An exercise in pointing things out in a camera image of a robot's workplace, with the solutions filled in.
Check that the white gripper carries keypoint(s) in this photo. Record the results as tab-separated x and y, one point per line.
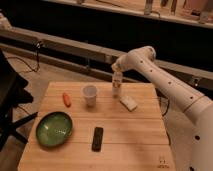
117	67

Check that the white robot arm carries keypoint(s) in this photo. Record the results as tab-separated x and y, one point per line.
197	107

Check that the translucent plastic cup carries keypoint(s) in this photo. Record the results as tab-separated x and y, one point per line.
90	94

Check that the orange carrot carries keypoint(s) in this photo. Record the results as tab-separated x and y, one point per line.
66	100

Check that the wooden table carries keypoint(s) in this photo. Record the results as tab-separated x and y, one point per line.
105	137

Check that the black remote control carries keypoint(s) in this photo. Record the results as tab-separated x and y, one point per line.
97	139

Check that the green bowl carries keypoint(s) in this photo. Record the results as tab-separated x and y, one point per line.
54	129

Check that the black chair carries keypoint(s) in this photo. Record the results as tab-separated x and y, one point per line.
12	93

